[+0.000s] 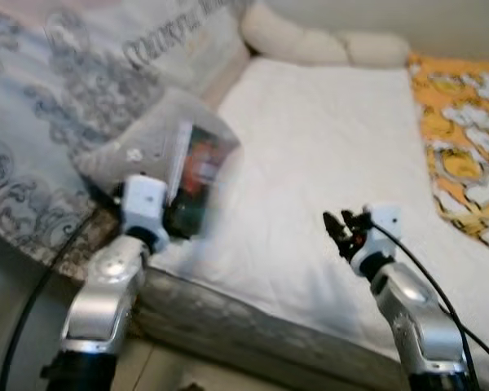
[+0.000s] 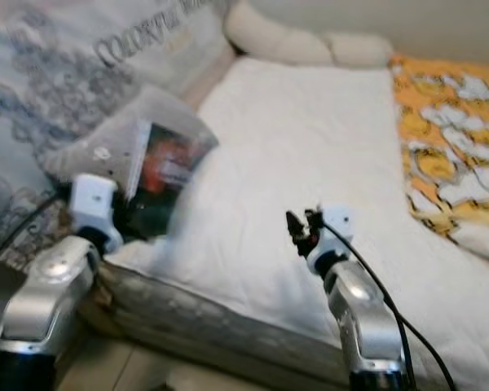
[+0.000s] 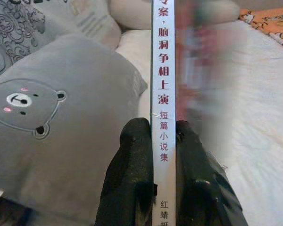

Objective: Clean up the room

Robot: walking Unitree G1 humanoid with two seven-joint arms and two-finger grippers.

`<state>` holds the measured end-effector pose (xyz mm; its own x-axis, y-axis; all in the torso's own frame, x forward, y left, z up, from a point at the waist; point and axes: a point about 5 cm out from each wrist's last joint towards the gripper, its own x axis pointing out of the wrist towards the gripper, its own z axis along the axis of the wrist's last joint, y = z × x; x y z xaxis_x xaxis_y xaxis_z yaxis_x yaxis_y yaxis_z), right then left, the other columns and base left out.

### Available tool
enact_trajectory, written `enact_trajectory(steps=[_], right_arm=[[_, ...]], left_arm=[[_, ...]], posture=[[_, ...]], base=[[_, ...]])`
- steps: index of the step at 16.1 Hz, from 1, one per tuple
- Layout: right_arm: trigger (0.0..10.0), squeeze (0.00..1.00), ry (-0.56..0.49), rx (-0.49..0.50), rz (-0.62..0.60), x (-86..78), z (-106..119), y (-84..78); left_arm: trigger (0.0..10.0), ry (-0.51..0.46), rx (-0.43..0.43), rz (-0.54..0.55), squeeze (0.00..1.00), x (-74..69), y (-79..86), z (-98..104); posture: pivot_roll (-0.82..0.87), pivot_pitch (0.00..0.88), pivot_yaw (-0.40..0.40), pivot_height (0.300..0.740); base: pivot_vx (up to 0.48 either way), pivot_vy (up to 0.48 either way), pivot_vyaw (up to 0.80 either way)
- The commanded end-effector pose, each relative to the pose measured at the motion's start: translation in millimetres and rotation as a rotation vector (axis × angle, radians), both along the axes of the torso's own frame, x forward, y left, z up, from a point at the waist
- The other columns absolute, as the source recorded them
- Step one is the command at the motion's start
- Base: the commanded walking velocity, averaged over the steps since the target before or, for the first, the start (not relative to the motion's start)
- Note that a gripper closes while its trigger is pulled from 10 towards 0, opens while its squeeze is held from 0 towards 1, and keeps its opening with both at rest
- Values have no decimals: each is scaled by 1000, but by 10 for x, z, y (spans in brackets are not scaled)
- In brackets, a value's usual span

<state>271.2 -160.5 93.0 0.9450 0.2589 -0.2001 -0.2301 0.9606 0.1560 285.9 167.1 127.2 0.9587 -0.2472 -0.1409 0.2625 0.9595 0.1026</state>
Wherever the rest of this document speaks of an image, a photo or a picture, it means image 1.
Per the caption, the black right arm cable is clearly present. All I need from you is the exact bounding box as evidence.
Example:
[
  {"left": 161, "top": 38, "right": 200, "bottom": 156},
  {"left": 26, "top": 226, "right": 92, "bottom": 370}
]
[{"left": 367, "top": 220, "right": 489, "bottom": 391}]

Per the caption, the beige braided bumper pillow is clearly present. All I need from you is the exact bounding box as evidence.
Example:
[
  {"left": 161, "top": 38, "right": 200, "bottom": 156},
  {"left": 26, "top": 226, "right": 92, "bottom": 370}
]
[{"left": 240, "top": 0, "right": 412, "bottom": 68}]

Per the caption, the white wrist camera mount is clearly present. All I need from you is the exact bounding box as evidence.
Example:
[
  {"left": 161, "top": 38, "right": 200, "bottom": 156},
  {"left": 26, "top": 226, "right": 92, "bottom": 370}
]
[
  {"left": 118, "top": 175, "right": 170, "bottom": 233},
  {"left": 350, "top": 204, "right": 403, "bottom": 278}
]

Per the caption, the yellow cartoon egg blanket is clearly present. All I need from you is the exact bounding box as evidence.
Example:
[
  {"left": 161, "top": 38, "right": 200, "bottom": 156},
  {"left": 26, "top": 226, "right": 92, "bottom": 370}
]
[{"left": 407, "top": 53, "right": 489, "bottom": 249}]

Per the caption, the grey quilted mattress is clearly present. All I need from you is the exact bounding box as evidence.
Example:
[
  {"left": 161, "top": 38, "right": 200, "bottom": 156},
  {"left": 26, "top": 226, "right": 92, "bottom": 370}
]
[{"left": 134, "top": 269, "right": 408, "bottom": 391}]

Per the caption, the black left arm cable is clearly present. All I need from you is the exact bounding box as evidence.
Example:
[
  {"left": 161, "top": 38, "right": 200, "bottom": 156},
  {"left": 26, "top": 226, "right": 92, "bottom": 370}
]
[{"left": 0, "top": 208, "right": 95, "bottom": 391}]

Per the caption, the grey bear pillow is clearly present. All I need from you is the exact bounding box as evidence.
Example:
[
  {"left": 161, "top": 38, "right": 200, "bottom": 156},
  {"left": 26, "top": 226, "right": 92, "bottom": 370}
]
[{"left": 73, "top": 88, "right": 241, "bottom": 196}]

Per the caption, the printed ornament headboard cushion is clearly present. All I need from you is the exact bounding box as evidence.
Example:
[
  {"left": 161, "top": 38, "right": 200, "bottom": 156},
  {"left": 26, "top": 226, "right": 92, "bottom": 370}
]
[{"left": 0, "top": 0, "right": 249, "bottom": 270}]

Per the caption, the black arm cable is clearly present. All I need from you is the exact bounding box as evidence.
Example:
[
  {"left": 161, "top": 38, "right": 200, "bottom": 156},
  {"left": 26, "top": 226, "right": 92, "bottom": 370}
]
[
  {"left": 367, "top": 220, "right": 489, "bottom": 391},
  {"left": 0, "top": 208, "right": 95, "bottom": 391}
]

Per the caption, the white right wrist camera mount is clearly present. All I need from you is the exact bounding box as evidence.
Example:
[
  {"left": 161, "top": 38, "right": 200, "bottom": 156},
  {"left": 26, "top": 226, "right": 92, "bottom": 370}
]
[{"left": 350, "top": 204, "right": 403, "bottom": 278}]

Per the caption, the dark red cover book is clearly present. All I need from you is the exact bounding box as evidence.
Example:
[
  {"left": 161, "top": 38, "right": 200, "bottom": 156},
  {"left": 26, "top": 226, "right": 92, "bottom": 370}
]
[{"left": 165, "top": 122, "right": 229, "bottom": 213}]

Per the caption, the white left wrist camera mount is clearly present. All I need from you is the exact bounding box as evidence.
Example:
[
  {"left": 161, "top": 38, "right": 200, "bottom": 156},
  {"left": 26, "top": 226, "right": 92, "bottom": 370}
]
[{"left": 118, "top": 175, "right": 170, "bottom": 233}]

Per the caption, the white quilted mattress pad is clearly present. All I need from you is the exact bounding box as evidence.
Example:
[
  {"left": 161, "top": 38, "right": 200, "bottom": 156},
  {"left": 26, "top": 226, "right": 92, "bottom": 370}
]
[{"left": 147, "top": 57, "right": 489, "bottom": 384}]

